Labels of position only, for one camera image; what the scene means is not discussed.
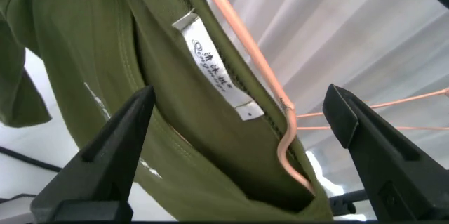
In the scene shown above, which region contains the pink clothes hanger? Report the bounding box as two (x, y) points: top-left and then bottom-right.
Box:
(296, 88), (449, 132)
(193, 0), (316, 196)

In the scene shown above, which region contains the green long-sleeved shirt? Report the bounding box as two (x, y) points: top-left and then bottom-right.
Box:
(0, 0), (334, 222)

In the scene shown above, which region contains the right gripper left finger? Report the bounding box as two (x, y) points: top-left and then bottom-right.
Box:
(30, 85), (157, 222)

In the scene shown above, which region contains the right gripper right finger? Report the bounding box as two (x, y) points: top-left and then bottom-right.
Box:
(322, 83), (449, 222)

